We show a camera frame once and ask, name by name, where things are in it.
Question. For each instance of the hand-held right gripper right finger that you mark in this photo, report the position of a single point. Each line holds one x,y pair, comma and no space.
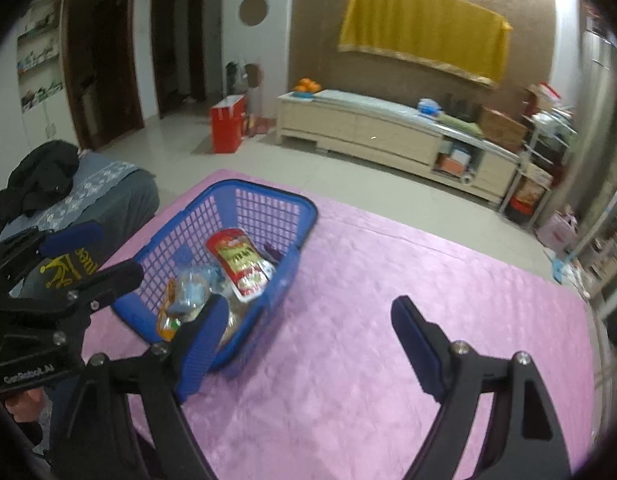
416,345

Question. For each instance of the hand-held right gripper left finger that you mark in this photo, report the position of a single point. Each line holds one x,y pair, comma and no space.
203,345

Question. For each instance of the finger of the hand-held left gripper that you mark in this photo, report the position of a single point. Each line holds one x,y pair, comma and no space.
68,240
113,280

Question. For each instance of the orange snack packet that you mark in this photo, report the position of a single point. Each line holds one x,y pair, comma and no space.
166,325

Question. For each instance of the light blue snack packet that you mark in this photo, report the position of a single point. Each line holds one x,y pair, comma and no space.
181,305

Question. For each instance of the red snack packet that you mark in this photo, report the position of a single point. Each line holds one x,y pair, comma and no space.
241,265

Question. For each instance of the blue silver candy stick packet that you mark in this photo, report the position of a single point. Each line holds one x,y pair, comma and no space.
271,254

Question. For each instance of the blue plastic mesh basket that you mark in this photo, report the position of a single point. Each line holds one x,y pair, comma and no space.
268,192

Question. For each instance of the person's left hand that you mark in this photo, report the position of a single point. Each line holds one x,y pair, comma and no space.
23,402

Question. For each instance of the grey covered sofa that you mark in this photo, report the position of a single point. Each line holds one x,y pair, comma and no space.
113,195

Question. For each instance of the black clothing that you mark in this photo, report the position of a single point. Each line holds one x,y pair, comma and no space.
38,180

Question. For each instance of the pink tablecloth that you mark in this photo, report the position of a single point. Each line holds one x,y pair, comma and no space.
338,360

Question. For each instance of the pink bag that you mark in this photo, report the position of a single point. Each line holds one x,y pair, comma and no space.
558,232

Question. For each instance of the dark wooden door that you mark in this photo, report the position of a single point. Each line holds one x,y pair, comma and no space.
103,60

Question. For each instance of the orange box in cabinet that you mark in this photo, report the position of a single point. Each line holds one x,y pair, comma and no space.
451,164

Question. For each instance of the red gift bag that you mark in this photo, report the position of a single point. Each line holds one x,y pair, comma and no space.
228,125

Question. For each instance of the beige television cabinet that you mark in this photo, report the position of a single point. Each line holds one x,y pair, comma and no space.
378,135

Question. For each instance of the white metal rack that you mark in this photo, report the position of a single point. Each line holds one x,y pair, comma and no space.
538,170

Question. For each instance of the dark thermos bottle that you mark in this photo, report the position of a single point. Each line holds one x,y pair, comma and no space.
232,79

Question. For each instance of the brown cardboard box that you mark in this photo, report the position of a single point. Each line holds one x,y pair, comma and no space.
503,130

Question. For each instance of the blue plate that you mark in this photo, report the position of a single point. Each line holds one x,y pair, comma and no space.
303,93

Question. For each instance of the pile of oranges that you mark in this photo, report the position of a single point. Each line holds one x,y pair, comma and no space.
307,85

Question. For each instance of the yellow cloth cover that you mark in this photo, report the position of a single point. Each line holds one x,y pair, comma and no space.
423,30

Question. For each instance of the wall shelf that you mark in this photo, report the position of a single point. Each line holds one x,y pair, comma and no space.
38,55

